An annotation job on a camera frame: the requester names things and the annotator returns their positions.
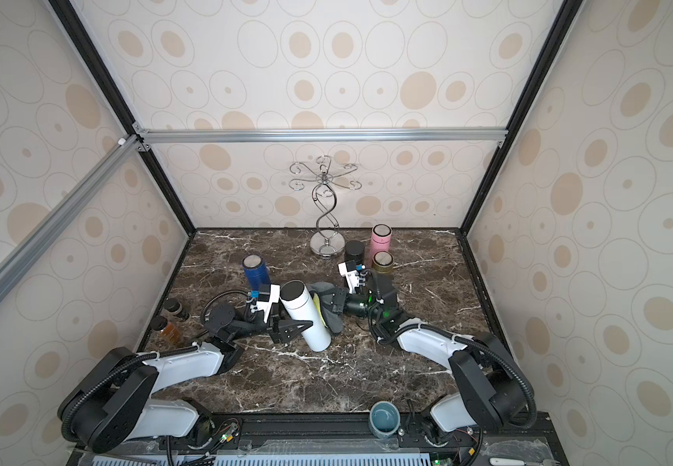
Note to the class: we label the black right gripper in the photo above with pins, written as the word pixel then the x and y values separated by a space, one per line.
pixel 339 300

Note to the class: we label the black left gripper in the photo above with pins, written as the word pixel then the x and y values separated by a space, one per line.
pixel 277 329

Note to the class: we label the white thermos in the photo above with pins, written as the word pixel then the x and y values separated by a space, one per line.
pixel 300 305

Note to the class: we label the gold thermos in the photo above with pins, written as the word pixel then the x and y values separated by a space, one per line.
pixel 383 262

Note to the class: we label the grey yellow cleaning cloth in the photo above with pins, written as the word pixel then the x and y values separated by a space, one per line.
pixel 323 294

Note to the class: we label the blue thermos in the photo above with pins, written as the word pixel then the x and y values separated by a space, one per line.
pixel 255 271

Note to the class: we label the black thermos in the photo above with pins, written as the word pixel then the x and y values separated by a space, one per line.
pixel 354 251

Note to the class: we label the pink thermos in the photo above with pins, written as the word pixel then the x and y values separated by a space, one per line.
pixel 380 240

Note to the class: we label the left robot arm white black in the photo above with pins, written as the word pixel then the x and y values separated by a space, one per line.
pixel 115 402

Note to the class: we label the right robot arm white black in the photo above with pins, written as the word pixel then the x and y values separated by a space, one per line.
pixel 492 391

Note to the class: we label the silver metal cup stand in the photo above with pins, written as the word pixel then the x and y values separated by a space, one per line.
pixel 324 175

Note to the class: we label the teal ceramic mug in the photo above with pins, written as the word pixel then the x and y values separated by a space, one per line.
pixel 384 419

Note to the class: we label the dark lid spice jar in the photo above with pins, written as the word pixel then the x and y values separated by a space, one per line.
pixel 175 308

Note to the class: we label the orange spice jar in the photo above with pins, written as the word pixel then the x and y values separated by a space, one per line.
pixel 167 330

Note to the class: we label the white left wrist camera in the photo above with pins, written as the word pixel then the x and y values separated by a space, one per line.
pixel 264 299

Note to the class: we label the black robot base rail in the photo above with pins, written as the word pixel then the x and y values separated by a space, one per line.
pixel 329 439

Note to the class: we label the horizontal aluminium frame bar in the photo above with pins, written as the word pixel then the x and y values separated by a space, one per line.
pixel 330 135

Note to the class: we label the left aluminium frame bar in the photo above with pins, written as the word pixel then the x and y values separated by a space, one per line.
pixel 21 260

